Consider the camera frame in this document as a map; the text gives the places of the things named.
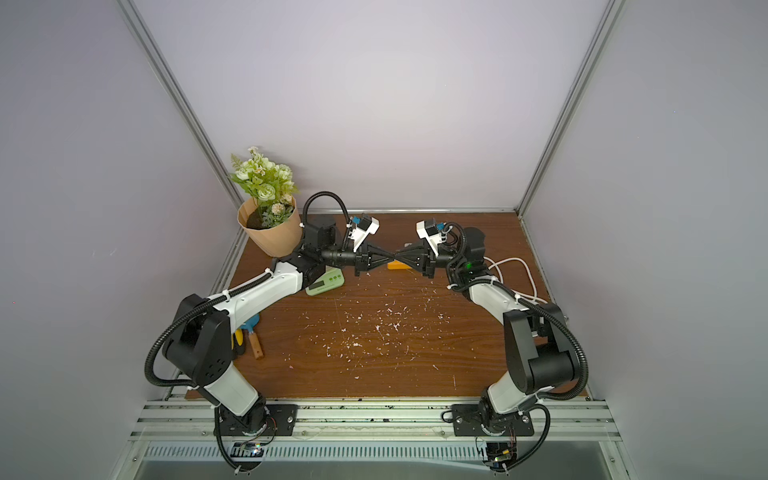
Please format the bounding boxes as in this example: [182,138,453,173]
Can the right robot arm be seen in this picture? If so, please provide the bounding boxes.
[395,220,589,426]

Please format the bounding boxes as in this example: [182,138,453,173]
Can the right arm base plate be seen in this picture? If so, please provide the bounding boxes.
[441,402,534,437]

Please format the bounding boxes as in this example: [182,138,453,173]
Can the blue plastic tool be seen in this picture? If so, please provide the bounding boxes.
[240,314,260,334]

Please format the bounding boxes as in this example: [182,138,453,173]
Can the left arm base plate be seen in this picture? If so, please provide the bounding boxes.
[214,403,298,437]

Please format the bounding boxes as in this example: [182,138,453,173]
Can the artificial green white flowers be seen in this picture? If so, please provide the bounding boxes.
[230,147,298,229]

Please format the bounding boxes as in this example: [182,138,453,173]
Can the aluminium front rail frame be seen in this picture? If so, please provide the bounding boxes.
[112,393,637,479]

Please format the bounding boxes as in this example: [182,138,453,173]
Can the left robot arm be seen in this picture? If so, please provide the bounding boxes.
[144,209,393,432]

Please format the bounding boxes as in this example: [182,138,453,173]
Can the peach flower pot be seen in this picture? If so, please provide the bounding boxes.
[237,198,302,257]

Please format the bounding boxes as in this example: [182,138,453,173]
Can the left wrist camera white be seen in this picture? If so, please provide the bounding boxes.
[347,214,380,252]

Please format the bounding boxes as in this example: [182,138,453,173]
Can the orange power strip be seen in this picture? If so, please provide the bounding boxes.
[387,260,410,270]

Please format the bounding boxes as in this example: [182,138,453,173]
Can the green electronic scale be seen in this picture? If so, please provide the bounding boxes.
[305,267,345,296]

